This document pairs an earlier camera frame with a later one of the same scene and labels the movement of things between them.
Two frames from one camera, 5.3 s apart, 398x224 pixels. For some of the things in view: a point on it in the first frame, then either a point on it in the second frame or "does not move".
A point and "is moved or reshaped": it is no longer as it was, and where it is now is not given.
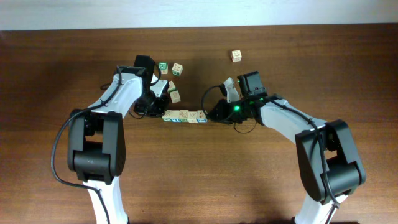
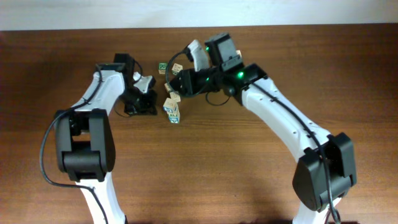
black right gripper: [219, 107] → [185, 84]
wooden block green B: [176, 69] does not move
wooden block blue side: [175, 116] is moved or reshaped
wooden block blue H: [175, 96] does not move
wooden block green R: [163, 67] does not move
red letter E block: [184, 115] → [174, 119]
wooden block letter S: [167, 116] is moved or reshaped
